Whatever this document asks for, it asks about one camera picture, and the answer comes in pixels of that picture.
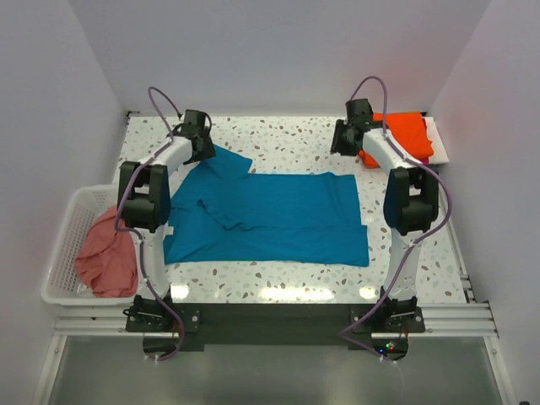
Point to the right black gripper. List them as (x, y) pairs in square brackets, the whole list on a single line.
[(338, 147)]

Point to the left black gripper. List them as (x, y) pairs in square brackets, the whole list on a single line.
[(207, 152)]

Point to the blue t shirt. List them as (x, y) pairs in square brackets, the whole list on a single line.
[(222, 212)]

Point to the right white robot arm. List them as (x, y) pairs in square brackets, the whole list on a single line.
[(411, 202)]

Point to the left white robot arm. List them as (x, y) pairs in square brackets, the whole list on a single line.
[(143, 205)]

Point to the folded orange t shirt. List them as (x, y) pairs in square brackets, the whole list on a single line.
[(405, 127)]

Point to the folded magenta t shirt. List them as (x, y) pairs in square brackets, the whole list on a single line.
[(424, 149)]

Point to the folded white t shirt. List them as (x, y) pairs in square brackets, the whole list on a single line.
[(439, 157)]

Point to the pink t shirt in basket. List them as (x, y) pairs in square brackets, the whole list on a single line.
[(106, 262)]

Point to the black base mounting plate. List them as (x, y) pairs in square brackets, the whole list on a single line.
[(193, 327)]

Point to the white plastic laundry basket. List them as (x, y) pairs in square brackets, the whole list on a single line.
[(62, 285)]

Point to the aluminium frame rails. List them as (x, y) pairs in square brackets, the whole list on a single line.
[(463, 320)]

